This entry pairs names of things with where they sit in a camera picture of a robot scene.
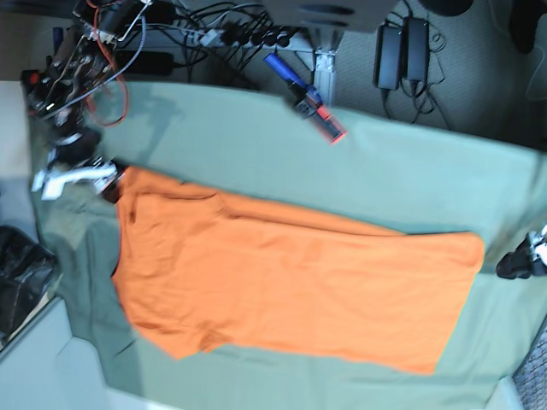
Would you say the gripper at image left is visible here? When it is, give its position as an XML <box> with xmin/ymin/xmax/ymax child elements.
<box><xmin>48</xmin><ymin>127</ymin><xmax>124</xmax><ymax>204</ymax></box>

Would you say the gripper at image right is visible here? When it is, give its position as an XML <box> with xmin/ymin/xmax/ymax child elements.
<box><xmin>496</xmin><ymin>230</ymin><xmax>546</xmax><ymax>279</ymax></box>

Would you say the orange T-shirt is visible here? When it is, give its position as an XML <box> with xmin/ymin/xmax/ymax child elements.
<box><xmin>113</xmin><ymin>167</ymin><xmax>484</xmax><ymax>375</ymax></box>

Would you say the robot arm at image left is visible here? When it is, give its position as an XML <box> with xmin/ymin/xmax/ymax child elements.
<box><xmin>21</xmin><ymin>1</ymin><xmax>151</xmax><ymax>201</ymax></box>

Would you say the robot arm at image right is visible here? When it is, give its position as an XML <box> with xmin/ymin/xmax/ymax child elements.
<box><xmin>496</xmin><ymin>226</ymin><xmax>546</xmax><ymax>280</ymax></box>

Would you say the black plastic bag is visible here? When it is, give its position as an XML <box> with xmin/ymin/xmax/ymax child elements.
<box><xmin>1</xmin><ymin>225</ymin><xmax>56</xmax><ymax>345</ymax></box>

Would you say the grey patterned chair corner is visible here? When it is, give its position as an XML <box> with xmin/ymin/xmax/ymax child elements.
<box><xmin>512</xmin><ymin>319</ymin><xmax>547</xmax><ymax>410</ymax></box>

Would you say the blue clamp at left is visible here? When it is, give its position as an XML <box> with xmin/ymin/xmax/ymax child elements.
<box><xmin>20</xmin><ymin>26</ymin><xmax>74</xmax><ymax>113</ymax></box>

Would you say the blue clamp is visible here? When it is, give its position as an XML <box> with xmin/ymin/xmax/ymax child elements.
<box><xmin>20</xmin><ymin>26</ymin><xmax>74</xmax><ymax>113</ymax></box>
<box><xmin>264</xmin><ymin>53</ymin><xmax>347</xmax><ymax>144</ymax></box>

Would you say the black power brick left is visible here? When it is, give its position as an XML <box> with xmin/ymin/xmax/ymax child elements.
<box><xmin>115</xmin><ymin>50</ymin><xmax>177</xmax><ymax>76</ymax></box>

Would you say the green table cloth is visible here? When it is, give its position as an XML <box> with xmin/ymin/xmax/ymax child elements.
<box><xmin>32</xmin><ymin>82</ymin><xmax>546</xmax><ymax>409</ymax></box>

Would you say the blue clamp at centre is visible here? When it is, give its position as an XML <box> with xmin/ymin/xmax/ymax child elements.
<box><xmin>264</xmin><ymin>53</ymin><xmax>347</xmax><ymax>144</ymax></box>

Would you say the power strip with plugs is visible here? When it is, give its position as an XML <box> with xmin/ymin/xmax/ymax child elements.
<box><xmin>197</xmin><ymin>24</ymin><xmax>300</xmax><ymax>48</ymax></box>

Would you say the black power adapter inner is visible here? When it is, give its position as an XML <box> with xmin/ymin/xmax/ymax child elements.
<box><xmin>373</xmin><ymin>24</ymin><xmax>403</xmax><ymax>91</ymax></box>

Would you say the black power adapter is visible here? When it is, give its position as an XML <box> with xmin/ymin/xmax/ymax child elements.
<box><xmin>403</xmin><ymin>17</ymin><xmax>430</xmax><ymax>83</ymax></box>
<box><xmin>373</xmin><ymin>24</ymin><xmax>403</xmax><ymax>91</ymax></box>

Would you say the black power adapter outer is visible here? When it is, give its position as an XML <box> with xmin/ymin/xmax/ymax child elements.
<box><xmin>403</xmin><ymin>17</ymin><xmax>430</xmax><ymax>83</ymax></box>

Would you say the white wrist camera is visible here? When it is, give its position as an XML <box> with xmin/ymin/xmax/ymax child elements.
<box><xmin>31</xmin><ymin>170</ymin><xmax>68</xmax><ymax>201</ymax></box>

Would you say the aluminium frame post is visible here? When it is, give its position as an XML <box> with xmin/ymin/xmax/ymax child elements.
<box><xmin>296</xmin><ymin>28</ymin><xmax>344</xmax><ymax>106</ymax></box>

